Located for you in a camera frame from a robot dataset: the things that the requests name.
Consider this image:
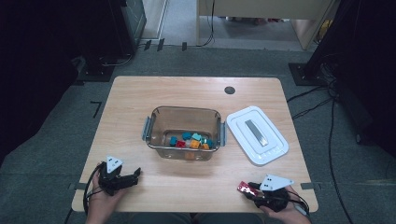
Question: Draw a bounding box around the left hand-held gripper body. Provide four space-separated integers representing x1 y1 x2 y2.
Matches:
98 155 134 197

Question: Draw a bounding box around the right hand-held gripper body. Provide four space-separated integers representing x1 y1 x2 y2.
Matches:
253 174 295 213

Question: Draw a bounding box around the red long toy block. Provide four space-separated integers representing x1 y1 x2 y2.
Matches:
236 181 265 199

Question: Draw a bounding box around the white box lid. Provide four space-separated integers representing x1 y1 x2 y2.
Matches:
226 105 290 167

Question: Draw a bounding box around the clear brown storage box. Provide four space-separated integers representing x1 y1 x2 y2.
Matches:
141 105 227 161

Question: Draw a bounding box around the person's right hand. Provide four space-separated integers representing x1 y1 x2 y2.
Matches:
261 186 312 224

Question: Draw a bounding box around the person's left hand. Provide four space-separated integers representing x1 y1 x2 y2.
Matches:
87 171 130 217

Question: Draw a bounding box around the black tape corner mark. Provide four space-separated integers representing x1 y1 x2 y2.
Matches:
90 100 103 119

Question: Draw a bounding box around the black stand base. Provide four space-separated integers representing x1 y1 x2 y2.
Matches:
76 55 117 83
288 63 326 87

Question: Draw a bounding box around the dark cabinet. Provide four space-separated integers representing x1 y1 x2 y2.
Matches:
120 0 148 55

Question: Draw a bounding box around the dark curtain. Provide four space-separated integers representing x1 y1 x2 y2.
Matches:
303 0 396 158
0 0 127 164

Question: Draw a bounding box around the yellow object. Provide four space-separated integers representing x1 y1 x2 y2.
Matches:
318 20 332 41

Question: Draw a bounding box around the beige wooden desk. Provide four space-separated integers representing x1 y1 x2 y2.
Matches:
195 0 339 51

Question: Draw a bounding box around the right hand-held gripper cable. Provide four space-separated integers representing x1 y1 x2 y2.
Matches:
288 189 311 216

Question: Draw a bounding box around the hand-held gripper cable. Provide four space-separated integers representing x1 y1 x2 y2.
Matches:
288 189 311 216
83 162 104 216

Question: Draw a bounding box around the left hand-held gripper cable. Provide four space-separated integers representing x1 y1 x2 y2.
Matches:
83 162 104 216

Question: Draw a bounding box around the long black floor cable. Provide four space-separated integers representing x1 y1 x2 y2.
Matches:
328 99 354 224

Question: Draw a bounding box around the white floor cable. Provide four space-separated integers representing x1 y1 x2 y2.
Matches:
100 54 134 67

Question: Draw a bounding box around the black hanging cable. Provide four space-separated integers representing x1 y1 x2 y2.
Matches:
195 0 217 49

